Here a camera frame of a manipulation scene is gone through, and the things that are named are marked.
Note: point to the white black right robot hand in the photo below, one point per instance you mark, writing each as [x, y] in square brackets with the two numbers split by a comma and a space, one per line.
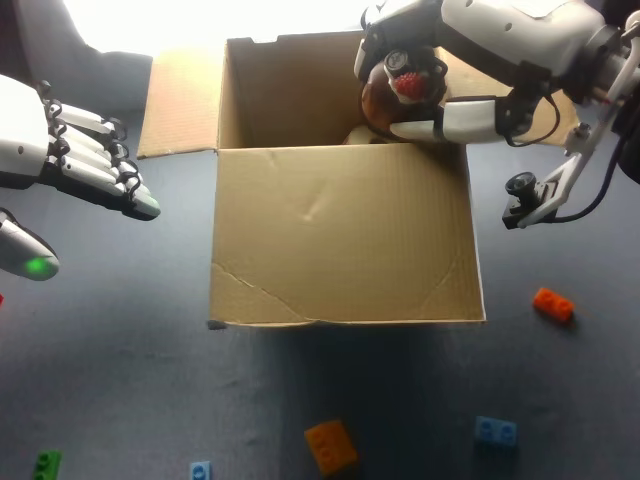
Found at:
[525, 35]

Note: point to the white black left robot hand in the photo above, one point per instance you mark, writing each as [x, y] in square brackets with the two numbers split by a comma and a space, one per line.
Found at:
[25, 135]

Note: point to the brown chocolate toy cake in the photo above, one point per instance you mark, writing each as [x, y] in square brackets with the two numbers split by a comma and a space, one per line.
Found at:
[380, 100]

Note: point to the cardboard box with flaps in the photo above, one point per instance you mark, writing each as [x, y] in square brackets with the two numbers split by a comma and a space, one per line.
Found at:
[345, 235]

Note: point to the grey table cloth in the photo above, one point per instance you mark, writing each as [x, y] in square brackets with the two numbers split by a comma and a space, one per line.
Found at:
[125, 375]

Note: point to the red-orange toy brick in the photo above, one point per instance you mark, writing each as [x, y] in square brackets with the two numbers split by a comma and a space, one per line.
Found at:
[552, 305]

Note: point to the green toy brick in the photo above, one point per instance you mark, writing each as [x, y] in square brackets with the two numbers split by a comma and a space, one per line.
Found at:
[47, 465]

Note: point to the small blue toy brick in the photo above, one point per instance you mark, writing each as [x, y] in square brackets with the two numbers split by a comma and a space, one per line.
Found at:
[201, 471]

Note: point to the large blue toy brick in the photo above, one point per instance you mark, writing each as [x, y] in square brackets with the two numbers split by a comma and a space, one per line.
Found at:
[495, 434]

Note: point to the yellow-orange toy brick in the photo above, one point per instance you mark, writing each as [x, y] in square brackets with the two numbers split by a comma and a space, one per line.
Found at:
[331, 447]

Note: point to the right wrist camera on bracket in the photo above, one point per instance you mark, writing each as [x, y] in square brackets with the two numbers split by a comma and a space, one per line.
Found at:
[520, 186]

